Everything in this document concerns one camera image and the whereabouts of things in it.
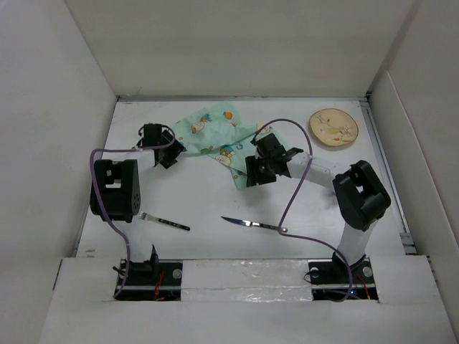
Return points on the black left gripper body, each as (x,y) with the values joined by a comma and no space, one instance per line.
(170,153)

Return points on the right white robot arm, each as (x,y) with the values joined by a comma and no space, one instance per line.
(360,195)

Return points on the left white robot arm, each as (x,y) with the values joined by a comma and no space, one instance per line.
(116,191)

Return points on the knife with patterned handle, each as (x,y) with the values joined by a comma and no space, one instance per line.
(248,223)

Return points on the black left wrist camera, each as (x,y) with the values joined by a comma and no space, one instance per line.
(151,135)

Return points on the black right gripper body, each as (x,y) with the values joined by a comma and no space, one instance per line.
(259,170)

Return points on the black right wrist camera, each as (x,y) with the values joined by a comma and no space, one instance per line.
(269,147)

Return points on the green cartoon print cloth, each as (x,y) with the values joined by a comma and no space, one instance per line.
(218,132)

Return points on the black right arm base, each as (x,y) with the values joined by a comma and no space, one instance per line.
(329,280)

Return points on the round bird pattern plate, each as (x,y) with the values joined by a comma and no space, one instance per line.
(333,127)

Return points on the fork with black handle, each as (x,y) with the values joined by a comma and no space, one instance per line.
(147,217)

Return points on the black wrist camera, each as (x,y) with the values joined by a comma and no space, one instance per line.
(151,135)
(269,147)

